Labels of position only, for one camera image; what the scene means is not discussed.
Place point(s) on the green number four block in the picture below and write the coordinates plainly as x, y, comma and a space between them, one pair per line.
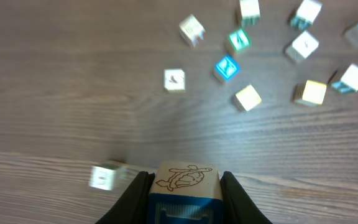
237, 42

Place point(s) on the yellow block left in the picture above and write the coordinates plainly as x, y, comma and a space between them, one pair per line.
247, 98

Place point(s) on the cream block teal side lower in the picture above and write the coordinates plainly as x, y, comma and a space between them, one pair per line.
345, 81

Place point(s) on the cream block teal side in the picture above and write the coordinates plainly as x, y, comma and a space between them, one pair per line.
305, 15
345, 81

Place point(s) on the block with red side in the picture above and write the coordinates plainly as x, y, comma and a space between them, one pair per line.
192, 30

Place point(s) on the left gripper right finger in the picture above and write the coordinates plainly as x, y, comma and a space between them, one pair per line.
238, 208

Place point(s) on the yellow block right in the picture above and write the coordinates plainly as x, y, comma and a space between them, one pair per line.
310, 93

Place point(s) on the cream block with red drawing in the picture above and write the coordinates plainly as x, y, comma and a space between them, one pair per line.
174, 80

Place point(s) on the block with green letter side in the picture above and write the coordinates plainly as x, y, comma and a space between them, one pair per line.
249, 12

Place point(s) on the blue X block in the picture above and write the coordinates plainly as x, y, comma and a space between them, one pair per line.
225, 69

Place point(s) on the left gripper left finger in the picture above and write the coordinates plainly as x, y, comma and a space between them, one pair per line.
131, 207

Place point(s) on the yellow block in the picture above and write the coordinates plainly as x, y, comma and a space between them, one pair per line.
247, 98
310, 93

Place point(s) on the cream block blue side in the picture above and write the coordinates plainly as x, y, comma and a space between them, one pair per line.
302, 47

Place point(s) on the blue P block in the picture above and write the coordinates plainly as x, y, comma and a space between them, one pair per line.
185, 192

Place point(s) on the cream block teal side top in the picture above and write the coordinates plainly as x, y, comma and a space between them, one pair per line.
305, 15

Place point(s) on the cream block green R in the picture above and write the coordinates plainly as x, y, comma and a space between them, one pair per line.
108, 175

